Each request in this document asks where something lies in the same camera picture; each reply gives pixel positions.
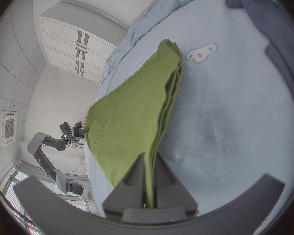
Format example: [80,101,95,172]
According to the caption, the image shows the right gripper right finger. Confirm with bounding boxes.
[154,152,199,216]

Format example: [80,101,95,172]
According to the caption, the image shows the green shorts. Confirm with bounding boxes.
[83,39,200,217]

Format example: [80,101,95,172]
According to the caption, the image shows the pale blue quilt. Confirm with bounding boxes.
[99,0,221,86]

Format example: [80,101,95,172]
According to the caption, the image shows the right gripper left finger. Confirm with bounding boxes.
[103,153,147,216]

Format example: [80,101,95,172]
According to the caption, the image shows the round woven basket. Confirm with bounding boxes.
[84,108,91,128]

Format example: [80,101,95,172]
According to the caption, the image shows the dark blue garment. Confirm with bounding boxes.
[225,0,294,136]

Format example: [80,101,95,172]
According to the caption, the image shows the white wardrobe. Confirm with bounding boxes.
[39,0,129,84]

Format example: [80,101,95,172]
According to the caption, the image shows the bed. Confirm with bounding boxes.
[82,0,294,220]

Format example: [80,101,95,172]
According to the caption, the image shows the white ceiling air conditioner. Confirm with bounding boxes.
[1,110,24,145]

